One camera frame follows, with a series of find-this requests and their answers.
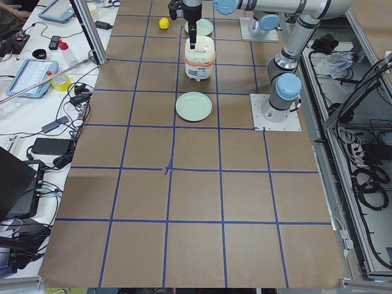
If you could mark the white rice cooker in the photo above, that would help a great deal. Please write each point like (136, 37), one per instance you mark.
(204, 51)

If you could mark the yellow lemon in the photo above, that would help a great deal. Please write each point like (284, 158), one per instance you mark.
(164, 23)

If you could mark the green plate near lemon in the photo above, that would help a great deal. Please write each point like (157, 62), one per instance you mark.
(204, 27)

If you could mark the black laptop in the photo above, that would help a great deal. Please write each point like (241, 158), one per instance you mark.
(20, 184)

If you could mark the green plate opposite side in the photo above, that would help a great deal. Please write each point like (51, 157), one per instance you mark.
(193, 106)

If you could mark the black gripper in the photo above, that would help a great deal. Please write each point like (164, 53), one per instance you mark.
(192, 13)

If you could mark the blue tablet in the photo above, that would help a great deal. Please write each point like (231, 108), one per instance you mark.
(31, 72)
(59, 11)

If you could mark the blue tablet near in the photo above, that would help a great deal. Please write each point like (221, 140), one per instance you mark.
(31, 72)

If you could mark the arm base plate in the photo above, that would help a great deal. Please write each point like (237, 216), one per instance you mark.
(263, 30)
(266, 118)

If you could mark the orange rice cooker handle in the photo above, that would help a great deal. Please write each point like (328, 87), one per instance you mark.
(199, 64)

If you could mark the yellow tape roll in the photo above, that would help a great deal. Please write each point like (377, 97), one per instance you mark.
(61, 83)

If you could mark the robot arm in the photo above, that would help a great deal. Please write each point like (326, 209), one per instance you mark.
(285, 85)
(318, 9)

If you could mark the aluminium frame post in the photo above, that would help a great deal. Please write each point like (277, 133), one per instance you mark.
(88, 26)

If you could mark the black power adapter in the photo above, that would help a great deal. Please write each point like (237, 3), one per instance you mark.
(51, 146)

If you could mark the blue tablet far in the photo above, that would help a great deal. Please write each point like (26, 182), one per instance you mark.
(59, 11)

